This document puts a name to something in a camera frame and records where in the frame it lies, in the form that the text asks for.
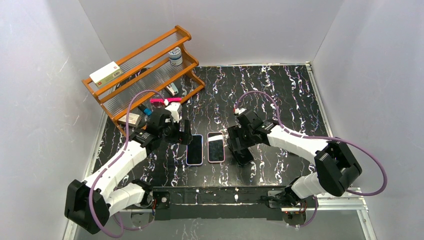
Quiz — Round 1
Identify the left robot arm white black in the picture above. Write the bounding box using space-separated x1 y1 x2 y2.
64 102 193 235

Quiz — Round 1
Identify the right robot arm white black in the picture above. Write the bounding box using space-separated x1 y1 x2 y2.
227 108 362 203

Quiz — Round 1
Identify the lilac phone case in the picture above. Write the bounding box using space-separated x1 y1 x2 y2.
185 134 204 167

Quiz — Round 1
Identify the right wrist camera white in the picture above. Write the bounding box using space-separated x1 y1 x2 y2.
233 107 247 116

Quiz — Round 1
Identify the orange wooden shelf rack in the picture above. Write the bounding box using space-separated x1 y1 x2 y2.
82 25 206 134

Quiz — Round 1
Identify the white cardboard box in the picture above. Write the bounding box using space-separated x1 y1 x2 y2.
89 61 123 88

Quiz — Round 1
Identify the white teal stapler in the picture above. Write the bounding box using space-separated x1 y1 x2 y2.
165 83 179 96

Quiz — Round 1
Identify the purple phone black screen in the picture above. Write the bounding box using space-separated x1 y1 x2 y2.
208 133 225 163

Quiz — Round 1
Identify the pink phone case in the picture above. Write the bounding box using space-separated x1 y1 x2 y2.
206 131 226 164

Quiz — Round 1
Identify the black phone case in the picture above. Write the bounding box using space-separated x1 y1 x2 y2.
232 155 254 166

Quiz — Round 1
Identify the beige staples box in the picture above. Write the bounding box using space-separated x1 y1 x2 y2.
117 112 142 128

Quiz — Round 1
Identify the blue black marker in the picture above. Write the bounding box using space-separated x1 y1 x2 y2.
137 104 152 116

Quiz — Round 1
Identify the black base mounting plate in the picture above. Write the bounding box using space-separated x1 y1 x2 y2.
152 186 318 224

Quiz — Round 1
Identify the dark teal phone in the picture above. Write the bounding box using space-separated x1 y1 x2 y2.
186 135 203 165

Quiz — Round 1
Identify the white blue round jar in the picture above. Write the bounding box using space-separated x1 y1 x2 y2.
168 47 183 66

